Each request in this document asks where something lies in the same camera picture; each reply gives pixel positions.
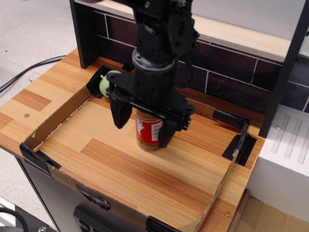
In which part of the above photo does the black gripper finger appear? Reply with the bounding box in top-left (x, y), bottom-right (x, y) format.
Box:
top-left (110, 96), bottom-right (132, 129)
top-left (158, 119), bottom-right (178, 148)

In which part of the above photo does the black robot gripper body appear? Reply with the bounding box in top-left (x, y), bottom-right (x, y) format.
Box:
top-left (107, 50), bottom-right (195, 131)

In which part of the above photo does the red-capped basil spice bottle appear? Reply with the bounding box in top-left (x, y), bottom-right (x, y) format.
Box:
top-left (134, 108), bottom-right (163, 151)

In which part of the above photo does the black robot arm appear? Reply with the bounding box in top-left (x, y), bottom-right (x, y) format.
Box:
top-left (100, 0), bottom-right (199, 148)

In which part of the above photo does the cardboard fence with black tape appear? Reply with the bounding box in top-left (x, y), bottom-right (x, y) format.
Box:
top-left (20, 62), bottom-right (263, 232)

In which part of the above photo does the green toy apple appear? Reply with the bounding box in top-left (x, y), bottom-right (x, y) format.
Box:
top-left (99, 70), bottom-right (121, 98)

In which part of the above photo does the white side cabinet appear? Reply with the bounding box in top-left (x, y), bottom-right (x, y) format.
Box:
top-left (248, 105), bottom-right (309, 221)

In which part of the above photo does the black floor cable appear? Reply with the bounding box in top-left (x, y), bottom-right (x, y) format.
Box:
top-left (0, 55), bottom-right (66, 93)

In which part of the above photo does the black device with braided cable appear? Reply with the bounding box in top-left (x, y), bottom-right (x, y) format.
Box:
top-left (0, 205), bottom-right (56, 232)

